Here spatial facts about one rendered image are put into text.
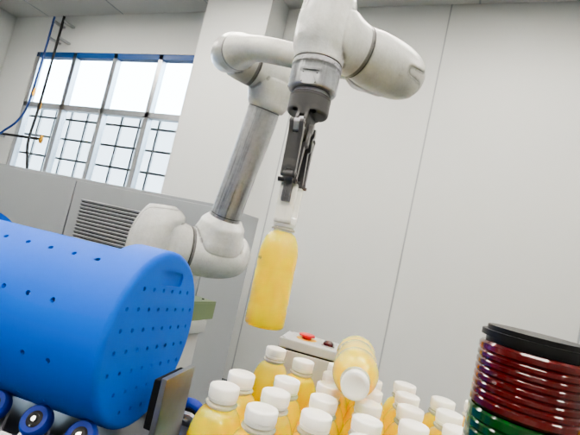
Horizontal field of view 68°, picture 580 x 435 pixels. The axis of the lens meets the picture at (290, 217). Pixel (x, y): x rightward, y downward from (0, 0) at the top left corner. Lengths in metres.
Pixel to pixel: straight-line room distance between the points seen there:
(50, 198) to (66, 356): 2.61
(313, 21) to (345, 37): 0.06
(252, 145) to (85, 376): 0.90
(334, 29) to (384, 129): 2.73
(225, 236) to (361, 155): 2.24
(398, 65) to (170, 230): 0.82
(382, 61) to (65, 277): 0.64
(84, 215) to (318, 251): 1.70
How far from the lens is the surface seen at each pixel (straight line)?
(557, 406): 0.30
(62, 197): 3.16
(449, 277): 3.24
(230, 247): 1.40
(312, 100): 0.77
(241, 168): 1.37
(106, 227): 2.82
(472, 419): 0.31
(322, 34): 0.80
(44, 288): 0.71
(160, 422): 0.74
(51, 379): 0.71
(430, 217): 3.29
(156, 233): 1.35
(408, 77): 0.90
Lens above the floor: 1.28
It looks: 5 degrees up
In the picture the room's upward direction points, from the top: 13 degrees clockwise
